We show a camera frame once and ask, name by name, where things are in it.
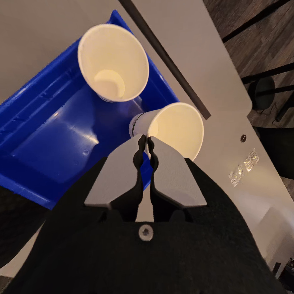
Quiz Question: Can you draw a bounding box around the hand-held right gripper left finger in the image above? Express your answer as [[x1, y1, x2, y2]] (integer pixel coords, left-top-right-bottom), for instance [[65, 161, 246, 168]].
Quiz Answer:
[[84, 135, 144, 216]]

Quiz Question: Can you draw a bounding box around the white paper cup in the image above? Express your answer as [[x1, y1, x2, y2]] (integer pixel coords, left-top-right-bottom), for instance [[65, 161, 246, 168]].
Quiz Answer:
[[77, 24, 150, 103], [129, 102, 205, 161]]

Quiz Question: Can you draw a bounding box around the black round stand base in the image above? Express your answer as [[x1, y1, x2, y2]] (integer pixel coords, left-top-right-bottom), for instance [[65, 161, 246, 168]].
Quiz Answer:
[[248, 76, 277, 111]]

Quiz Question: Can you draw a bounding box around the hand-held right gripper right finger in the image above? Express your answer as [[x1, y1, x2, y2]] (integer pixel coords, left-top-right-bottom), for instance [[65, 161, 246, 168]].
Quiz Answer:
[[148, 137, 207, 217]]

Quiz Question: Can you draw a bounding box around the blue plastic bin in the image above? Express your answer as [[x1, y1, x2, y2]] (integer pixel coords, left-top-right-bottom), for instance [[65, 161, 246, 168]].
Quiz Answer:
[[0, 9, 181, 210]]

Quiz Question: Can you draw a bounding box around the black flat mat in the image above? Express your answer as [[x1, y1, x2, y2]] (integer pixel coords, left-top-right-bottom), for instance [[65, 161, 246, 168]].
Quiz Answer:
[[119, 0, 212, 120]]

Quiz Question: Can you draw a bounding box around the clear crinkled plastic piece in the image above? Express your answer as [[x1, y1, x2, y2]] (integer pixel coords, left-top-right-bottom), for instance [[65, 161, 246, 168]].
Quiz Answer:
[[228, 148, 260, 187]]

